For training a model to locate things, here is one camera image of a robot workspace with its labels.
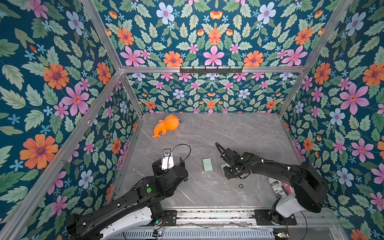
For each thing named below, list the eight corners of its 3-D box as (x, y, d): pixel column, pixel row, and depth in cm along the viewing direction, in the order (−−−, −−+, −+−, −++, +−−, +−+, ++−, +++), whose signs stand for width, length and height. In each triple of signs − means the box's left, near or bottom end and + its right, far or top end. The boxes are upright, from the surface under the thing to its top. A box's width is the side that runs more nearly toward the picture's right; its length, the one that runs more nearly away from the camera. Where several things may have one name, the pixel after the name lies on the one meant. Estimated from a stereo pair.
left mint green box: (204, 171, 91) (204, 169, 89) (202, 160, 96) (202, 158, 94) (212, 170, 91) (213, 168, 89) (210, 159, 96) (210, 157, 94)
